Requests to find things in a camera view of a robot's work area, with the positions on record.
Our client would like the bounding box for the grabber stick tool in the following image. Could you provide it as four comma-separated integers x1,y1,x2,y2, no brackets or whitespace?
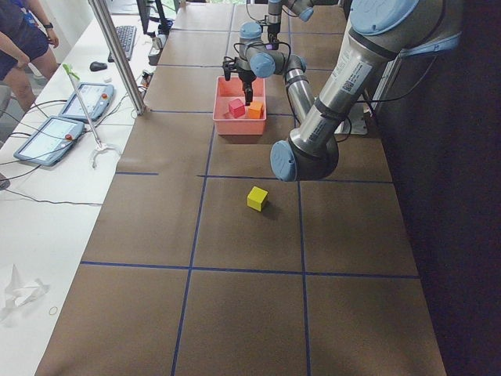
59,63,121,168

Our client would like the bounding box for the upper teach pendant tablet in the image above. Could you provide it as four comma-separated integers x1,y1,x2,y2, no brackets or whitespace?
59,82,115,123

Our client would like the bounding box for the orange foam cube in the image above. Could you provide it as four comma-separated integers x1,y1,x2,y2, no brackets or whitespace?
247,101,264,119

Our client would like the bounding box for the black computer mouse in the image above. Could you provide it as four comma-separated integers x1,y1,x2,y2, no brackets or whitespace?
89,61,107,72

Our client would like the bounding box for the black keyboard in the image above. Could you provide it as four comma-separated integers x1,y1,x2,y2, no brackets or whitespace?
115,25,137,61

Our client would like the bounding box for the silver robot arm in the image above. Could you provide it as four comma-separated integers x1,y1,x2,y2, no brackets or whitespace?
222,1,463,182
258,0,339,50

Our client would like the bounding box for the aluminium frame post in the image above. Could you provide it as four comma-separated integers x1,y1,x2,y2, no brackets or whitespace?
88,0,146,116

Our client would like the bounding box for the teach pendant tablet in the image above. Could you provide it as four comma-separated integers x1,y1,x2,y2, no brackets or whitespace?
13,116,85,167
59,82,115,123

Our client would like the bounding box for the pink plastic bin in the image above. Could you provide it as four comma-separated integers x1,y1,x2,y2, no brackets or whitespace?
213,76,267,136

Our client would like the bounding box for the red foam cube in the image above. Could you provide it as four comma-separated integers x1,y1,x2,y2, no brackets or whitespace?
228,98,246,118

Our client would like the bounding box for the person in dark shorts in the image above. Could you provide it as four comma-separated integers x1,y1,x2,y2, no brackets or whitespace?
1,0,59,111

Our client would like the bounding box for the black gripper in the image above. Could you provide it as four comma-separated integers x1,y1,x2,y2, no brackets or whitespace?
222,56,256,106
264,14,281,49

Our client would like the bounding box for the crumpled white paper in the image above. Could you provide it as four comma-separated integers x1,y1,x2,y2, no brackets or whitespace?
1,264,50,321

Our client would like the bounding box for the yellow-green foam cube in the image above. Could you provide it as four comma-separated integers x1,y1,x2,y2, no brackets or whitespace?
247,186,269,212

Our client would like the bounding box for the lower teach pendant tablet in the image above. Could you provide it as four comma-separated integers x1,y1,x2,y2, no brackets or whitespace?
13,116,85,167

